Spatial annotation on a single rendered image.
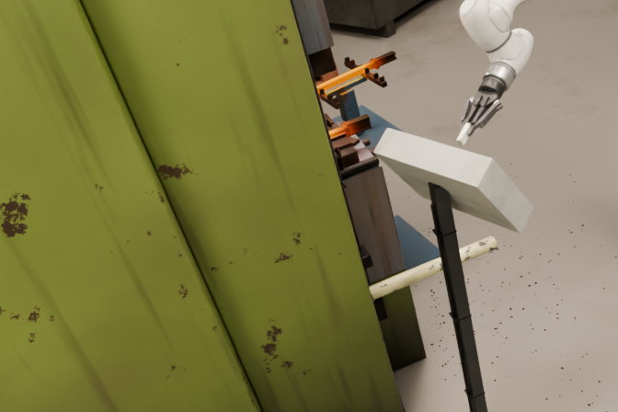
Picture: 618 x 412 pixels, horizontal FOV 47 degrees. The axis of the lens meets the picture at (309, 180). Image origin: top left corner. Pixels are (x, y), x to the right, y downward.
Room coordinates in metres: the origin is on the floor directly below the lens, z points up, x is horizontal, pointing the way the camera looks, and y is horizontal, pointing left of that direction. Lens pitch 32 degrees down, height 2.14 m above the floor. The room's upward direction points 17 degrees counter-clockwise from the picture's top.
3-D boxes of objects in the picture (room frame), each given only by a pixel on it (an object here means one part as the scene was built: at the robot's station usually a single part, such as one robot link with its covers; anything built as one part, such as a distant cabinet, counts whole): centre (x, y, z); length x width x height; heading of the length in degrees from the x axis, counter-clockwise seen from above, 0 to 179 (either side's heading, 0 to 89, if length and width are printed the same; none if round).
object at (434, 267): (1.70, -0.30, 0.62); 0.44 x 0.05 x 0.05; 98
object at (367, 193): (2.05, 0.06, 0.69); 0.56 x 0.38 x 0.45; 98
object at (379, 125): (2.58, -0.24, 0.67); 0.40 x 0.30 x 0.02; 17
